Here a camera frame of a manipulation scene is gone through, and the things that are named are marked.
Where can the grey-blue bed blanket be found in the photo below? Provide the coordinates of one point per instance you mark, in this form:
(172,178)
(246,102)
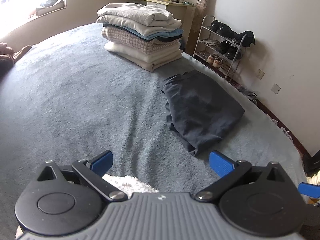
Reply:
(75,100)

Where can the maroon quilted jacket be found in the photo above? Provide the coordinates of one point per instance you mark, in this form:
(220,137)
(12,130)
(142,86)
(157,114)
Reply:
(10,57)

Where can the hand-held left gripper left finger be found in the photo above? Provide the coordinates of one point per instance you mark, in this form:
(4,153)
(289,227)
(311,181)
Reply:
(103,161)

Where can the beige sneaker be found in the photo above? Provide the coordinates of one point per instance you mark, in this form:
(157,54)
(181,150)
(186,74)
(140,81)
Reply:
(218,62)
(212,58)

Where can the white wall socket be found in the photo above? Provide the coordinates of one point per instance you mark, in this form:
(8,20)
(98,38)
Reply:
(276,88)
(261,74)

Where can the cream slippers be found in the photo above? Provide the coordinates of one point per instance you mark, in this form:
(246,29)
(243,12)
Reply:
(313,179)

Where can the dark grey pants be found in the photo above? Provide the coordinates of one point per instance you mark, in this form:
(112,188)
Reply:
(202,110)

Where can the white fleece clothing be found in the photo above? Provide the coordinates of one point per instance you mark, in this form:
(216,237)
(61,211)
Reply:
(130,183)

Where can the pale shoe insoles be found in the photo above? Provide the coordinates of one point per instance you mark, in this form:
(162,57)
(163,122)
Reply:
(209,42)

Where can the stack of folded clothes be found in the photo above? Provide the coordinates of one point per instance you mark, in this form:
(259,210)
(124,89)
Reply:
(140,35)

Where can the black shoe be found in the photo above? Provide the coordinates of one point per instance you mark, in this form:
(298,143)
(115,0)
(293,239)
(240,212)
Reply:
(233,53)
(223,47)
(226,31)
(217,25)

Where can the grey clothes heap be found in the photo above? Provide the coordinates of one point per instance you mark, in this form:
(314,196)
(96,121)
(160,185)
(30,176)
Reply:
(247,95)

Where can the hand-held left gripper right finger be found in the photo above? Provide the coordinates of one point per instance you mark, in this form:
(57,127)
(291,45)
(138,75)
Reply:
(222,164)

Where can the pale wooden desk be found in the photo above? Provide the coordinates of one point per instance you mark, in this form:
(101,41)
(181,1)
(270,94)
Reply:
(185,12)

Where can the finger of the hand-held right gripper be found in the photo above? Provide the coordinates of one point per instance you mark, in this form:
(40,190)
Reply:
(310,190)

